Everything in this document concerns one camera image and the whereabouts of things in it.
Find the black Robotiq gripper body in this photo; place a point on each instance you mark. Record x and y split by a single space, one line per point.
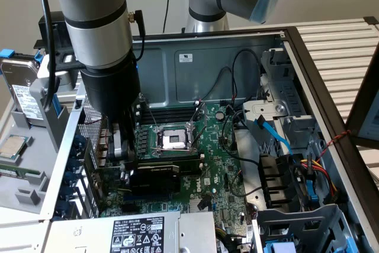
112 93

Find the Nvidia graphics card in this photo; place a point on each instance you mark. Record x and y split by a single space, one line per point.
154 182

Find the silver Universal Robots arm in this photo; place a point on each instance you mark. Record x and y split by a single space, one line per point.
94 13

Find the metal socket locking lever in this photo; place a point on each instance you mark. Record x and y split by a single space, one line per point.
149 109
167 148

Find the empty black RAM slot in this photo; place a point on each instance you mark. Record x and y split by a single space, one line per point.
165 161

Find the CPU socket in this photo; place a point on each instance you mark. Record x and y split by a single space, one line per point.
173 142

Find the blue expansion slot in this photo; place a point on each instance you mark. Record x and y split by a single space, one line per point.
128 198

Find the blue card retention clip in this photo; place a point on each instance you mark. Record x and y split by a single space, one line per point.
62 208
78 143
71 179
74 165
67 193

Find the metal socket cover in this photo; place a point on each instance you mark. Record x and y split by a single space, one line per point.
193 122

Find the black plastic box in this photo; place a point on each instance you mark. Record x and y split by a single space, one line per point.
59 28

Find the green Dell motherboard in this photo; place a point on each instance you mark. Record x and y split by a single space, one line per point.
213 146

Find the small silver heatsink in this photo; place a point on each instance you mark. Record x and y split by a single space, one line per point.
194 207

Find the silver hard disk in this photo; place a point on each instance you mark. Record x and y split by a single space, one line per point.
17 99

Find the coin cell battery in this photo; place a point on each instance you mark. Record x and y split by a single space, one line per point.
219 115

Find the open metal PC case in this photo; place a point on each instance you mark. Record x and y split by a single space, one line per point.
207 72

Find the silver power supply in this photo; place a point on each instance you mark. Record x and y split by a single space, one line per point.
83 235

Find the CPU chip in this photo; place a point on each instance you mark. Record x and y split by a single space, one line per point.
13 146

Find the loose green RAM stick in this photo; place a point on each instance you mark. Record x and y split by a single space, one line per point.
17 171

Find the blue disk caddy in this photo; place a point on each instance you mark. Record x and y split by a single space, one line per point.
6 53

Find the grey parts rack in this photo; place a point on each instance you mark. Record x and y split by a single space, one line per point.
17 193

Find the silver disk bay cage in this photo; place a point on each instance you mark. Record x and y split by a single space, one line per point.
266 110

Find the grey disk bay cage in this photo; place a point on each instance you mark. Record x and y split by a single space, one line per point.
296 226

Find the blue plastic bay latch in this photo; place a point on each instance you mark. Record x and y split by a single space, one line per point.
311 193

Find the dark framed panel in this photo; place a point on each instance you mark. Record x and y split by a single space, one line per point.
367 102

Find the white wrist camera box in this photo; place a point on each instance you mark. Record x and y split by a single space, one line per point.
68 79

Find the black camera bracket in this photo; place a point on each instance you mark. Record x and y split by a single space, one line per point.
66 59

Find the black plastic bay bracket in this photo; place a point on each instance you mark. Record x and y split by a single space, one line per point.
272 176

